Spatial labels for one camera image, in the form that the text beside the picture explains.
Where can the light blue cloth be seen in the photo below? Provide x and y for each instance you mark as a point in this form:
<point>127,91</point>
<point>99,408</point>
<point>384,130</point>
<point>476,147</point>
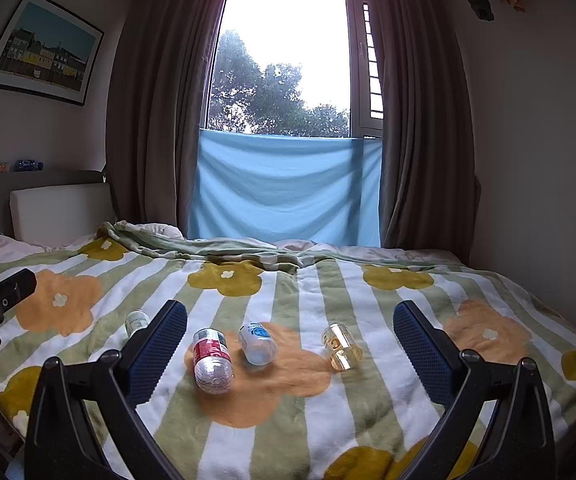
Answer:
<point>283,185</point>

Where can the green throw blanket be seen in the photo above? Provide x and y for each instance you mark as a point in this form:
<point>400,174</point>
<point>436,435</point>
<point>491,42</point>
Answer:
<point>218,250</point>

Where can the small blue toy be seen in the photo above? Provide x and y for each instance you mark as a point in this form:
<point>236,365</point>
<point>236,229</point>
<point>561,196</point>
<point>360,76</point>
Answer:
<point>28,164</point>

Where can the small orange toy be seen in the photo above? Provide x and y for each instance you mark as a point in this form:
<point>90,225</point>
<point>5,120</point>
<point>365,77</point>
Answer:
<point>2,167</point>

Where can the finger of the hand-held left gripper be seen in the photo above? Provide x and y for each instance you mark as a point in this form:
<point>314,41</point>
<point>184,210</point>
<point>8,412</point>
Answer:
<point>15,285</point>

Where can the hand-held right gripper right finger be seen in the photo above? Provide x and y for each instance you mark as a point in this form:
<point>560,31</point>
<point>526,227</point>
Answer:
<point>420,347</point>

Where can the white cup with blue label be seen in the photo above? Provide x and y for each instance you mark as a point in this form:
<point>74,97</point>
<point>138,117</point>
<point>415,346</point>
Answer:
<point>258,342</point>

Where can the framed picture of houses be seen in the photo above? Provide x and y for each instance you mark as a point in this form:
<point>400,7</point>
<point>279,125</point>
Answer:
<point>43,45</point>

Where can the clear cup with red label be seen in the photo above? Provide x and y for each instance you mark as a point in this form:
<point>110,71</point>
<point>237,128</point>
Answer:
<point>212,360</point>

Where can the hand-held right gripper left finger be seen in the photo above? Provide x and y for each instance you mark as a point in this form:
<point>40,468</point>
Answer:
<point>160,347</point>

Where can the floral striped blanket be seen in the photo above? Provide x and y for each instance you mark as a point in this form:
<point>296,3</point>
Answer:
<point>298,310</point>

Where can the window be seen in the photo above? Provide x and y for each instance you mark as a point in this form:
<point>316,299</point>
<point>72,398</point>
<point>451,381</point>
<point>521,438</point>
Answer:
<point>288,35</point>

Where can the clear yellow cup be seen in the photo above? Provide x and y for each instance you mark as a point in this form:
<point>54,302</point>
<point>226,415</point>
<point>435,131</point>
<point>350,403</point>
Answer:
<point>342,347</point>

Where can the white headboard cushion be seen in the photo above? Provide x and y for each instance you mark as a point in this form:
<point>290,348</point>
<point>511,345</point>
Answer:
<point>58,210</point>

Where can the small cup with green label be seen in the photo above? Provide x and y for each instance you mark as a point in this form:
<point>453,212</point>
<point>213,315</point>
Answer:
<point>135,322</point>

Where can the brown curtain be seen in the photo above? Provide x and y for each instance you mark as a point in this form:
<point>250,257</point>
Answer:
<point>163,110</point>
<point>418,135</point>

